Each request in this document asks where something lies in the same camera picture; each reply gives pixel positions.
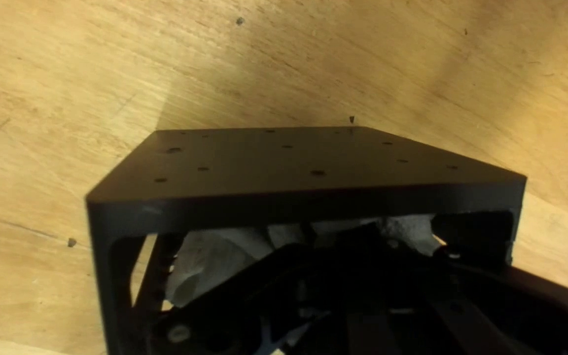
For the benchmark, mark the white cloth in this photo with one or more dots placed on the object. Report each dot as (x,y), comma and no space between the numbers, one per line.
(211,264)

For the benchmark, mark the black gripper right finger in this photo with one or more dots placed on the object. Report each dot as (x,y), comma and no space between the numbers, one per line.
(507,309)

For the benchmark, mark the black perforated box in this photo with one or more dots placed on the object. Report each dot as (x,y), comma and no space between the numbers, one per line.
(296,165)

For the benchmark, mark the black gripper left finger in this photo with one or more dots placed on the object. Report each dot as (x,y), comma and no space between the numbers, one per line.
(265,303)

